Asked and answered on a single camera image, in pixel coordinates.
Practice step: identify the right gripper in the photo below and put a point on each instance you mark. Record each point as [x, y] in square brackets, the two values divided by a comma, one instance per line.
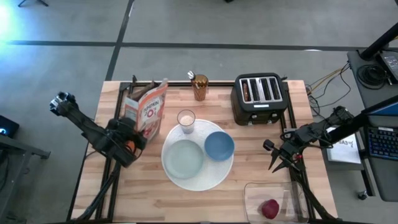
[290, 147]

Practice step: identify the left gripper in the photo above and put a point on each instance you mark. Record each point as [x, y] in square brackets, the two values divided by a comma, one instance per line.
[132, 137]

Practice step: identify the orange cereal box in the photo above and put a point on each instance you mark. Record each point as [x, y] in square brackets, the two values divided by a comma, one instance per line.
[150, 113]

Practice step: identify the clear plastic container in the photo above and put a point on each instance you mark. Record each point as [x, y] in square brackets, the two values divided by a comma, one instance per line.
[252, 199]

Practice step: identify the red apple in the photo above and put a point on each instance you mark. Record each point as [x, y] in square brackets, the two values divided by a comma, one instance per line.
[270, 209]

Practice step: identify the amber ribbed tumbler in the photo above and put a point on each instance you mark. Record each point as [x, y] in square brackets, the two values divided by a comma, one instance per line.
[200, 88]

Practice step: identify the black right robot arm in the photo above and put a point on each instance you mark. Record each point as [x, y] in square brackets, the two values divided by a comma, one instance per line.
[320, 129]

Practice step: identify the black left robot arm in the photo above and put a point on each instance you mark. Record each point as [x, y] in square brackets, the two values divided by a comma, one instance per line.
[90, 132]

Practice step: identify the clear drinking glass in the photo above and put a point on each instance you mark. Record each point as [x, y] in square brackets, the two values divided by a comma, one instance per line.
[186, 127]

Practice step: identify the pale round plate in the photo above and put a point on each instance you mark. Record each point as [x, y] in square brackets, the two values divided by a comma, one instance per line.
[183, 159]

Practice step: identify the black four-slot toaster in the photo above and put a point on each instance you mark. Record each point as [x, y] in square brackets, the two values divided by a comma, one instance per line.
[259, 109]

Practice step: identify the white grains filling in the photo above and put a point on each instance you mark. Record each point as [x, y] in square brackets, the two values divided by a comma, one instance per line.
[186, 120]

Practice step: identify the white paper sheet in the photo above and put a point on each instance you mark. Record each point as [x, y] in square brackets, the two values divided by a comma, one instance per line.
[345, 151]

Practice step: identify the blue bowl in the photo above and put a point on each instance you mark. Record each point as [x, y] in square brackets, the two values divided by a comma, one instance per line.
[219, 146]

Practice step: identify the white woven round placemat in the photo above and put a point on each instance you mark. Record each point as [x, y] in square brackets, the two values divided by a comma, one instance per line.
[211, 174]

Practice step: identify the black caster wheel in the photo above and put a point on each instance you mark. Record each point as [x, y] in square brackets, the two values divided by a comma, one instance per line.
[362, 195]

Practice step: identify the black side desk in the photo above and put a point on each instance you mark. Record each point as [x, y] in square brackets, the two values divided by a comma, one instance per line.
[382, 177]

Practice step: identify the black backlit keyboard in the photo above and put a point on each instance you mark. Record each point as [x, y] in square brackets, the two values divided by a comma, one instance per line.
[384, 143]

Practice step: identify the black laptop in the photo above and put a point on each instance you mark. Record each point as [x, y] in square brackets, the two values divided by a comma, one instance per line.
[384, 109]

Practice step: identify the grey side table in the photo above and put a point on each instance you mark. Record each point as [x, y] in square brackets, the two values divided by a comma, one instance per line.
[18, 149]

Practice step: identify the black device with blue light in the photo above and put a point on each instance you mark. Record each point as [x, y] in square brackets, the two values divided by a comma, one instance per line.
[7, 126]

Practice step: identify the black tablet device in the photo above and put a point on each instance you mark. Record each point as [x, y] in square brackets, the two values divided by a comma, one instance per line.
[390, 63]

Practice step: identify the black slanted pole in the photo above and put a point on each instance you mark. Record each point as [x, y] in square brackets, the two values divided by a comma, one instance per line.
[379, 42]

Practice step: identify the black tripod legs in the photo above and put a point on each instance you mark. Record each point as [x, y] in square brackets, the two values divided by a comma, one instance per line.
[32, 2]

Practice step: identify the black aluminium table frame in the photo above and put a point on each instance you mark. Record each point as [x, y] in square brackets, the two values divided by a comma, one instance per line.
[217, 83]

